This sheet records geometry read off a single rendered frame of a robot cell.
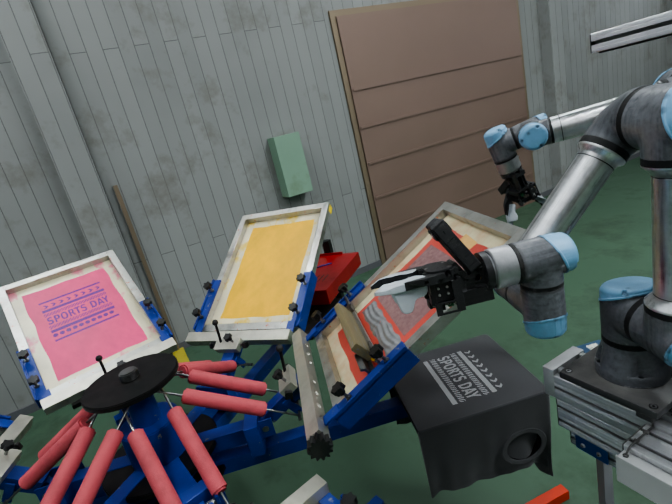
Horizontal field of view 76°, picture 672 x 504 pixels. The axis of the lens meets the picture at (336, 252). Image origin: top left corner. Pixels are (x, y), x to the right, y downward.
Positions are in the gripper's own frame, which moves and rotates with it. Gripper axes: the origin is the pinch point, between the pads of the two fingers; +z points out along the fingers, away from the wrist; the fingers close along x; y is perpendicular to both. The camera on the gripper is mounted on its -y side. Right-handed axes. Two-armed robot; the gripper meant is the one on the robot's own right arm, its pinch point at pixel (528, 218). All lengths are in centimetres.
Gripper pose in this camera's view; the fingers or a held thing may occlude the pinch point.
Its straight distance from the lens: 168.7
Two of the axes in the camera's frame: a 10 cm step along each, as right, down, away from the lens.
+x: 8.5, -5.2, 0.1
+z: 5.0, 8.1, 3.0
